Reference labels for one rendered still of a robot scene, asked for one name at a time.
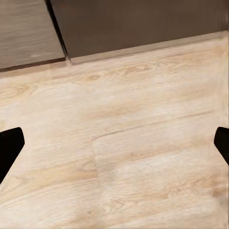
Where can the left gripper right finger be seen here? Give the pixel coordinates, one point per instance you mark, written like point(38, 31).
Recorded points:
point(221, 141)

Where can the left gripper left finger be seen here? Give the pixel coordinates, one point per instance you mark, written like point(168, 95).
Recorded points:
point(11, 143)

